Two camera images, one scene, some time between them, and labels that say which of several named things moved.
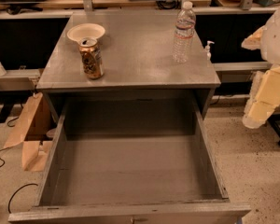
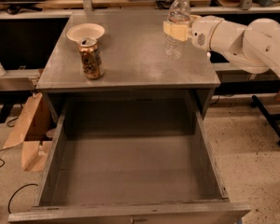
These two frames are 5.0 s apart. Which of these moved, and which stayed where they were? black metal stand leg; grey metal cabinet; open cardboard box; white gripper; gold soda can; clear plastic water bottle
Moved: clear plastic water bottle; white gripper
Stayed: grey metal cabinet; open cardboard box; black metal stand leg; gold soda can
